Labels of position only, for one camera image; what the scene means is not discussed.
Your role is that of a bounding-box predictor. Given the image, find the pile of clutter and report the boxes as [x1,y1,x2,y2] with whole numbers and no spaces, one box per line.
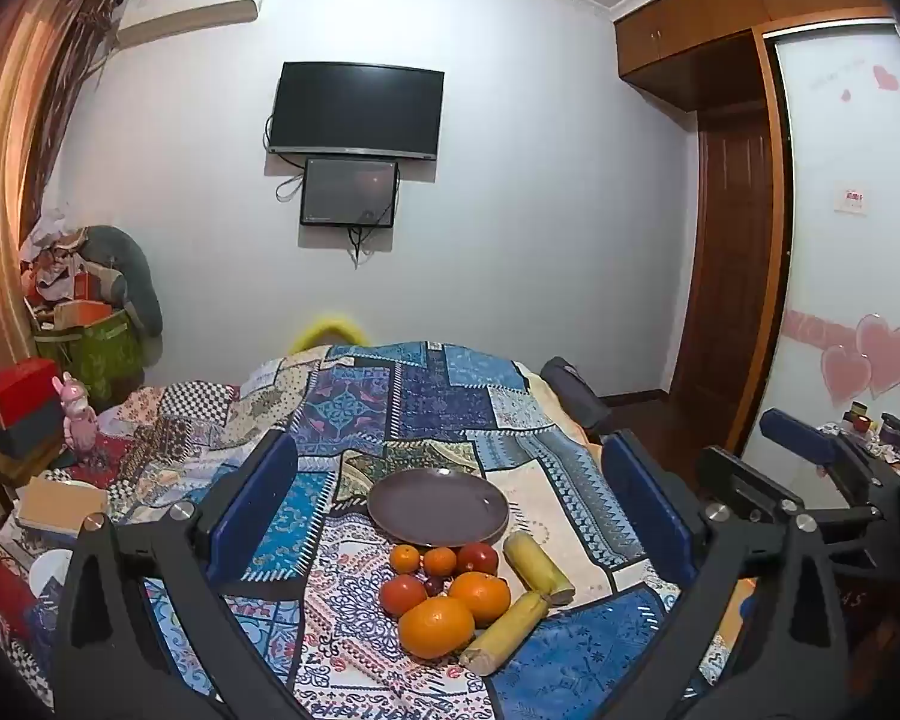
[19,206,125,331]

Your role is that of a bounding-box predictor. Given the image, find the brown wooden door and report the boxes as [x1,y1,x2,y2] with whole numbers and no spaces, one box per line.
[667,101,777,451]

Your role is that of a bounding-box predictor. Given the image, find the small black wall monitor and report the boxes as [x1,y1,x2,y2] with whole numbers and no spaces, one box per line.
[300,157,400,229]

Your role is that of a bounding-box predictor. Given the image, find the red box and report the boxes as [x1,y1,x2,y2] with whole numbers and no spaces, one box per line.
[0,358,62,421]

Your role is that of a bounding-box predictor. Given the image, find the white air conditioner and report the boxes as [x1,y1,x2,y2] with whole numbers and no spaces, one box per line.
[115,0,271,52]

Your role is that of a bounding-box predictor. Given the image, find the yellow-green sugarcane piece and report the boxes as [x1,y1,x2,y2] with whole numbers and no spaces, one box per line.
[502,531,577,606]
[459,591,550,676]

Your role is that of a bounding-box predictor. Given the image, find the red tomato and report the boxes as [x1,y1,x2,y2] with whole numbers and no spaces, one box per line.
[379,574,429,618]
[457,542,500,577]

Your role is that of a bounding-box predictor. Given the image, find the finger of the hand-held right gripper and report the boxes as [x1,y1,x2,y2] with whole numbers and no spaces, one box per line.
[696,445,882,535]
[762,408,884,527]

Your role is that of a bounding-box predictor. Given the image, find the wooden overhead cabinet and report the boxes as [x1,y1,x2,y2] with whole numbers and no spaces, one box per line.
[613,0,897,115]

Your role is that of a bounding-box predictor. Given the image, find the large orange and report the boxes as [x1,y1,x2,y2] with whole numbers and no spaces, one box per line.
[448,571,512,629]
[399,596,476,661]

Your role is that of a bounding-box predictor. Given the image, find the dark brown round plate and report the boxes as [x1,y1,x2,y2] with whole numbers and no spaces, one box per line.
[367,468,509,548]

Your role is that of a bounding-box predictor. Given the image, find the yellow object behind bed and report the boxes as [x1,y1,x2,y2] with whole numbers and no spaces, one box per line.
[289,317,368,352]

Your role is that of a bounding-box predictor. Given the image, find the black monitor cable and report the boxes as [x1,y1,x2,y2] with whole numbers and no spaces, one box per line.
[345,202,395,269]

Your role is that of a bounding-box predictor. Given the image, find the dark grey box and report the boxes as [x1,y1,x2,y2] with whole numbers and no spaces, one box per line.
[0,397,67,460]

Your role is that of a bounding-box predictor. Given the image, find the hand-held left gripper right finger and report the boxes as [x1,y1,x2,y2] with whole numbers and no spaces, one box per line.
[602,431,857,720]

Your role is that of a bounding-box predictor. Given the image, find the black bag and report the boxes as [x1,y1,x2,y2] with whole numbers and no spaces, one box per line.
[540,357,610,428]

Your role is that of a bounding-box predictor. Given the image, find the white sliding wardrobe door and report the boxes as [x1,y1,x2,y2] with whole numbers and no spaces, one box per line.
[742,24,900,481]

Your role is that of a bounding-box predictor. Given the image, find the orange brown curtain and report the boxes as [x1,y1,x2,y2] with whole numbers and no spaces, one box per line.
[0,0,125,466]

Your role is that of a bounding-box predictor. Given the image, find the pink rabbit toy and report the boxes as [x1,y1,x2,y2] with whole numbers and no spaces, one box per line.
[52,373,100,452]

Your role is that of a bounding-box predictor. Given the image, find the patchwork printed blanket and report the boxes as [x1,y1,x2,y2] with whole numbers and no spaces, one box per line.
[0,341,758,720]

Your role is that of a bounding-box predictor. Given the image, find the black wall television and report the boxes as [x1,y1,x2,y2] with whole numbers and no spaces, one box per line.
[268,61,446,162]

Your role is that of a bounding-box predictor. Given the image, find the cardboard box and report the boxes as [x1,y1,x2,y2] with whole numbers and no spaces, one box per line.
[15,474,110,537]

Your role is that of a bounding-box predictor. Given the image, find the small jars on desk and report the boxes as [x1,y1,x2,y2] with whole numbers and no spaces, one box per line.
[817,399,900,466]

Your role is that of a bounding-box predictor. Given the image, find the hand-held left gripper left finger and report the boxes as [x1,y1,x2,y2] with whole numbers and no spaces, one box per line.
[49,429,302,720]

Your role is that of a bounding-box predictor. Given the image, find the grey long pillow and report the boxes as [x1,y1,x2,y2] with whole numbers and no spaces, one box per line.
[82,225,164,337]

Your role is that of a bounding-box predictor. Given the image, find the green patterned bag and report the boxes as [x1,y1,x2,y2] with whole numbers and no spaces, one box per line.
[34,306,145,410]

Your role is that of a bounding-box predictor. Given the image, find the white round bowl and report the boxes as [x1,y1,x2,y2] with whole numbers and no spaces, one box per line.
[28,549,76,620]

